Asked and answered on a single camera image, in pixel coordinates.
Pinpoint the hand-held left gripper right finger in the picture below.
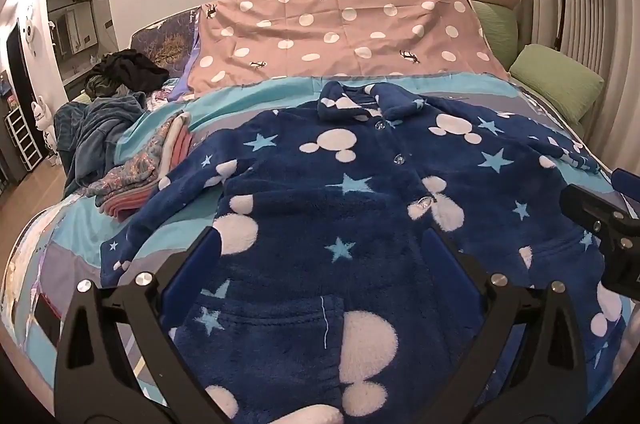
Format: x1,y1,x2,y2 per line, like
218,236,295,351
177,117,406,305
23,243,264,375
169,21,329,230
425,226,588,424

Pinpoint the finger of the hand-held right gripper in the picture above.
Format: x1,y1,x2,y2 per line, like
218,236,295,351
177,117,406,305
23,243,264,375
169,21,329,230
611,168,640,207
559,185,640,237

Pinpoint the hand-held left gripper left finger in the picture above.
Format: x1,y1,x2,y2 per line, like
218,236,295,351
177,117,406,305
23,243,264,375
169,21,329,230
52,226,223,424

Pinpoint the blue fleece star print jacket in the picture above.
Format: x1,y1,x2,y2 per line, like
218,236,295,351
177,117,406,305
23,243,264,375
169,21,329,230
100,81,628,424

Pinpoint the stack of folded clothes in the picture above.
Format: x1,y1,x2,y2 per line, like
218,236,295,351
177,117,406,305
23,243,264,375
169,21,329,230
85,111,193,220

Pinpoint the pile of dark clothes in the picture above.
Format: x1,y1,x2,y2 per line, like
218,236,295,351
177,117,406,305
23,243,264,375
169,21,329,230
85,50,171,97

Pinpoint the large green pillow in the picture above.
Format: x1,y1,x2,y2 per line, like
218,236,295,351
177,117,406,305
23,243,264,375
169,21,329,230
507,44,606,125

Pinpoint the teal fleece blanket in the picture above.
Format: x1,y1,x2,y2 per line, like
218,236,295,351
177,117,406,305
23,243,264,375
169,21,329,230
54,93,148,197

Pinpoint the beige curtain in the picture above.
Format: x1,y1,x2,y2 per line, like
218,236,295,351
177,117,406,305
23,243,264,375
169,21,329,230
497,0,640,145

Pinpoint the small green pillow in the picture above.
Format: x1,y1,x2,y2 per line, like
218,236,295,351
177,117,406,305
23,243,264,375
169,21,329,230
470,0,521,72

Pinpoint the white bear figurine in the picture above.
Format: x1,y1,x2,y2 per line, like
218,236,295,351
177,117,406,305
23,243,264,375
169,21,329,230
31,96,58,165

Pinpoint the storage shelf rack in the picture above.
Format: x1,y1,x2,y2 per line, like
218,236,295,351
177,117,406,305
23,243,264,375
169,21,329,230
5,106,41,170

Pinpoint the blue tree print quilt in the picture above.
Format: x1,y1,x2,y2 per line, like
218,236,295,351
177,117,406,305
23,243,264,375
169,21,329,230
130,6,203,80

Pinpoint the pink polka dot sheet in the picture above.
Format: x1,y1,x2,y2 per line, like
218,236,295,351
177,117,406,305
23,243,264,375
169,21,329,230
192,0,511,97

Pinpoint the white wall ornament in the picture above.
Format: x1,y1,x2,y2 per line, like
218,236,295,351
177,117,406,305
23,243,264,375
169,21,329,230
22,4,38,55

